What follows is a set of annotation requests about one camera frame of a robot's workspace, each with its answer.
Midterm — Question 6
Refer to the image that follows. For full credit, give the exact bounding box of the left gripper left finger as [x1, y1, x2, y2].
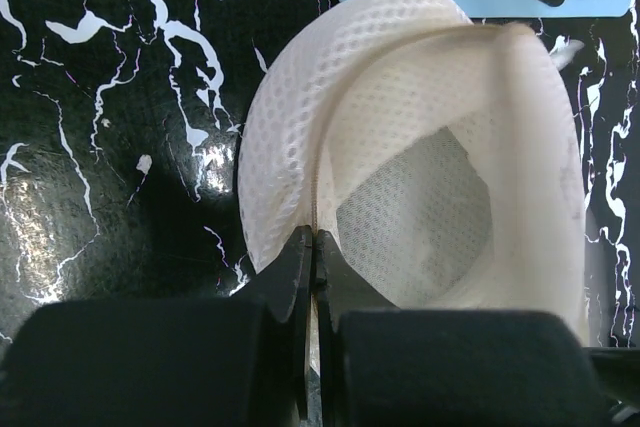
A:
[1, 227, 313, 426]

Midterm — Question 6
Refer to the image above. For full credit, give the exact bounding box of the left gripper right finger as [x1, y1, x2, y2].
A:
[314, 231, 609, 426]

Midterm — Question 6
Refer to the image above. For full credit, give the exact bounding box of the mesh laundry bag with glasses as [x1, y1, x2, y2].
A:
[235, 0, 589, 348]

